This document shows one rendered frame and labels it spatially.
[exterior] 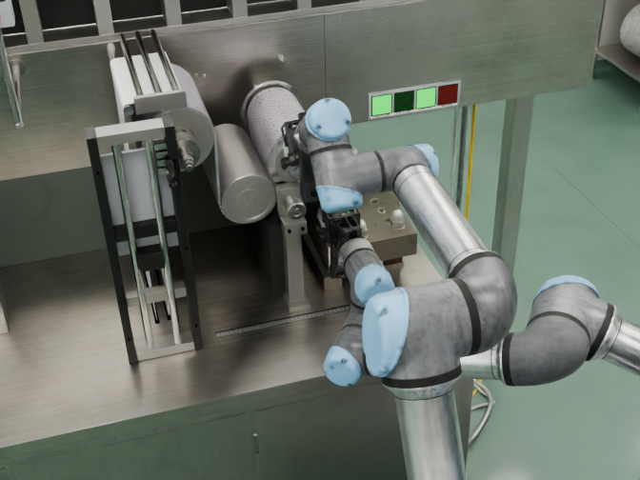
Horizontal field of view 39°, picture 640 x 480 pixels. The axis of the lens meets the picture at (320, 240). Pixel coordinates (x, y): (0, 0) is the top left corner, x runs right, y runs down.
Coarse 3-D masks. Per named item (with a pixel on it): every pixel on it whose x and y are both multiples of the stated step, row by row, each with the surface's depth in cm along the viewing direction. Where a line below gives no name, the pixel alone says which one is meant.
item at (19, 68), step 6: (12, 60) 197; (18, 60) 197; (12, 66) 197; (18, 66) 198; (24, 66) 198; (12, 72) 195; (18, 72) 194; (24, 72) 199; (12, 78) 193; (18, 78) 192; (18, 84) 189; (18, 90) 186; (18, 96) 184; (18, 102) 182; (18, 126) 174
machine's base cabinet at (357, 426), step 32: (224, 416) 191; (256, 416) 193; (288, 416) 196; (320, 416) 199; (352, 416) 202; (384, 416) 205; (64, 448) 183; (96, 448) 185; (128, 448) 187; (160, 448) 190; (192, 448) 193; (224, 448) 195; (256, 448) 198; (288, 448) 201; (320, 448) 204; (352, 448) 207; (384, 448) 210
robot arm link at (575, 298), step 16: (544, 288) 170; (560, 288) 167; (576, 288) 167; (592, 288) 170; (544, 304) 165; (560, 304) 163; (576, 304) 164; (592, 304) 165; (608, 304) 167; (576, 320) 160; (592, 320) 163; (608, 320) 164; (624, 320) 167; (592, 336) 163; (608, 336) 163; (624, 336) 164; (592, 352) 165; (608, 352) 165; (624, 352) 164; (624, 368) 166
